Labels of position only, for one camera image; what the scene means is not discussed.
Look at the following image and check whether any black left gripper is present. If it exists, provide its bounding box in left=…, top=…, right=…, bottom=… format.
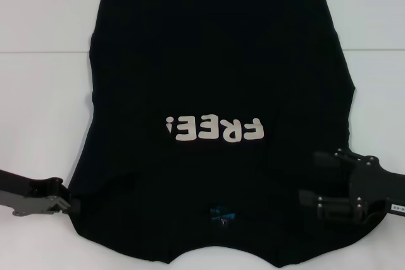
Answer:
left=0, top=169, right=82, bottom=218

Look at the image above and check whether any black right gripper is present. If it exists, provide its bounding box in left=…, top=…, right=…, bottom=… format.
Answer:
left=299, top=149, right=405, bottom=220

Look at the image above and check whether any black shirt with FREE print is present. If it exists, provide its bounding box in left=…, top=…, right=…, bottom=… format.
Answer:
left=68, top=0, right=389, bottom=270

